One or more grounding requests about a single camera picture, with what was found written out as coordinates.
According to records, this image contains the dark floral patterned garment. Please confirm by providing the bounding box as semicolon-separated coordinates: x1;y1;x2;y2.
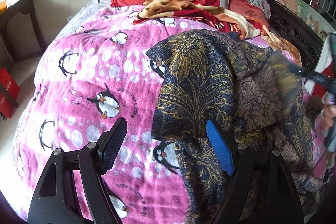
147;30;323;223

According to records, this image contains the dark carved wooden headboard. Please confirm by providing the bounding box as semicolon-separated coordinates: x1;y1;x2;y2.
266;0;323;69

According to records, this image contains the red box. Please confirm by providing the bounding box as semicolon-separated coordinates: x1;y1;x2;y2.
0;68;20;119

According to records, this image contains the red heart pillow right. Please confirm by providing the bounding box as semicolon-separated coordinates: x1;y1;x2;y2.
228;0;270;30

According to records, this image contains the pink penguin blanket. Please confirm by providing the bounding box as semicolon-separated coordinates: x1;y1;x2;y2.
11;4;329;224

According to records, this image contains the red and gold blanket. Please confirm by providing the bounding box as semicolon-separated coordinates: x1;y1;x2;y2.
133;0;302;65

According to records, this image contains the dark wooden side table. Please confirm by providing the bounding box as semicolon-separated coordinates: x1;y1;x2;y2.
1;0;46;70

